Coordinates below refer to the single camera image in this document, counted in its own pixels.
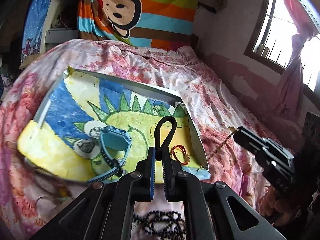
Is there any pink floral bedspread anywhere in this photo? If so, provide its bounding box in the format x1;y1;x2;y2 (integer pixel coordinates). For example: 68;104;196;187
1;40;276;239

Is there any red cord bracelet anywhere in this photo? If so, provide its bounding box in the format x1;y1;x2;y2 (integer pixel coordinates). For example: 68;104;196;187
171;145;190;166

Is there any black hair tie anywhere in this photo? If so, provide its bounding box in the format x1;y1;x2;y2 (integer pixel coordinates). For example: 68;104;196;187
154;116;178;162

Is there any small yellow-green trinket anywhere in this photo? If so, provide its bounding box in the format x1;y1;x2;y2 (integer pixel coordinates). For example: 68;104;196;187
57;187;72;198

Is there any pink window curtain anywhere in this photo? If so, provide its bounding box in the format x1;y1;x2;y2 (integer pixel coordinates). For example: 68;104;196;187
272;0;319;121

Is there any window with bars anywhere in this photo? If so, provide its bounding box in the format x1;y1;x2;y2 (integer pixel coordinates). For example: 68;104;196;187
245;0;319;94

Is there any black bead bracelet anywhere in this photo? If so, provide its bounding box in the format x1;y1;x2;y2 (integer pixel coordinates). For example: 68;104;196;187
132;211;187;240

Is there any striped monkey blanket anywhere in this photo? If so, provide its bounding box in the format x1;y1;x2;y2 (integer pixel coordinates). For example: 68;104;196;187
77;0;199;50

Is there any person's right hand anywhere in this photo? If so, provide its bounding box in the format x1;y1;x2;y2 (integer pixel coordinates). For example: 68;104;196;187
259;185;299;226

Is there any tray with dinosaur drawing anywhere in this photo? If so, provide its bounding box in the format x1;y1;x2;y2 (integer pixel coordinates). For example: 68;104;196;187
17;68;210;182

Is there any light blue smart watch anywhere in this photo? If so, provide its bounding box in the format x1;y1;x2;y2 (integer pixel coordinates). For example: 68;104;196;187
87;126;132;184

